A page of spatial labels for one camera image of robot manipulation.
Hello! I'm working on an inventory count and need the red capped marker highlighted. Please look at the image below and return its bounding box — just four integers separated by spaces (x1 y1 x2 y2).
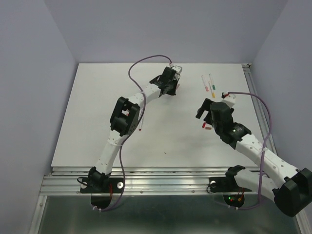
138 117 144 131

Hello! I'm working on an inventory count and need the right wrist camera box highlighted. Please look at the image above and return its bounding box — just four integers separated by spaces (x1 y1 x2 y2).
221 92 236 108

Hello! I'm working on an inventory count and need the pink capped marker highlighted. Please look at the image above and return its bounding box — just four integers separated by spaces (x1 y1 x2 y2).
201 75 209 92

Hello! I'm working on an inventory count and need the aluminium rail frame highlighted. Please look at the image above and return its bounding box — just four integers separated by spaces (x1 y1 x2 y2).
29 166 312 234

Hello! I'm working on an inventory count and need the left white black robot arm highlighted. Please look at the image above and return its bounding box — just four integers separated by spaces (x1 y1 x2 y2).
87 66 182 192

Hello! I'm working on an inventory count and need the green capped marker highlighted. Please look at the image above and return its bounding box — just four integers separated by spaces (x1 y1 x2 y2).
209 73 216 90

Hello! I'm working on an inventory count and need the right side aluminium rail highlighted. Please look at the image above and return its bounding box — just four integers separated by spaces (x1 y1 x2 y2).
242 63 277 154

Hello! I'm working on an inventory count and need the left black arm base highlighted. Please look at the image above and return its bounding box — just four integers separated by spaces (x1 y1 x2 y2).
77 176 125 194

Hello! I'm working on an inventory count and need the yellow capped marker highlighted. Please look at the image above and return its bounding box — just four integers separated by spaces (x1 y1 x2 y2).
208 81 215 98

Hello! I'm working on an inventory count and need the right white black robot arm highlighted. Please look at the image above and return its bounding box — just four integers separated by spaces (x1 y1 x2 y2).
195 97 312 217

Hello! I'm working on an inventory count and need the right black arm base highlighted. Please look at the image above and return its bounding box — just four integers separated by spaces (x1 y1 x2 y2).
206 165 246 194

